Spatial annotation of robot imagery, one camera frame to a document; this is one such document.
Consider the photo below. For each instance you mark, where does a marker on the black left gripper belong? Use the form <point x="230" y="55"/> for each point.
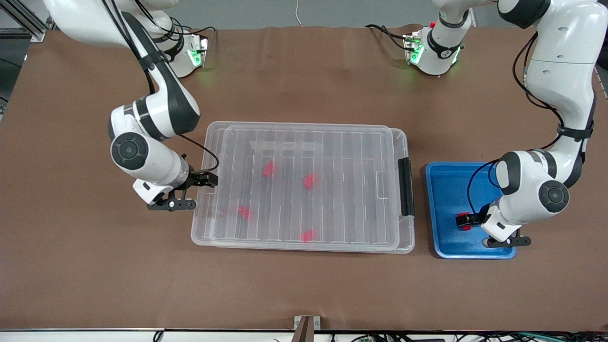
<point x="476" y="219"/>

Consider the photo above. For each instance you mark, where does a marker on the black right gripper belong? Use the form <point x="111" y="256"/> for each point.
<point x="197" y="179"/>

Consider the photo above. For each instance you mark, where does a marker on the clear ribbed plastic lid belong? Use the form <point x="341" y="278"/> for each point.
<point x="332" y="209"/>

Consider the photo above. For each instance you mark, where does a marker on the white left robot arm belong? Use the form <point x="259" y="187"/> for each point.
<point x="560" y="80"/>

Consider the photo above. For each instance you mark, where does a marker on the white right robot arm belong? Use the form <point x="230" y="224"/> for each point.
<point x="156" y="109"/>

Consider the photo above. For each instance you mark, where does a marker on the clear plastic storage box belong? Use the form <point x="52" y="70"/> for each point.
<point x="407" y="232"/>

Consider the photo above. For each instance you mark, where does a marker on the blue plastic tray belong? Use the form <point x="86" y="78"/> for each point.
<point x="446" y="199"/>

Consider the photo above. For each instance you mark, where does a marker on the brown table mat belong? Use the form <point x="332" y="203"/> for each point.
<point x="304" y="289"/>

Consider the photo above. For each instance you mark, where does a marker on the grey metal table bracket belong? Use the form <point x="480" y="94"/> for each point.
<point x="307" y="327"/>

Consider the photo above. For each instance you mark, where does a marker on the aluminium frame profile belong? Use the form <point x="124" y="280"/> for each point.
<point x="23" y="23"/>

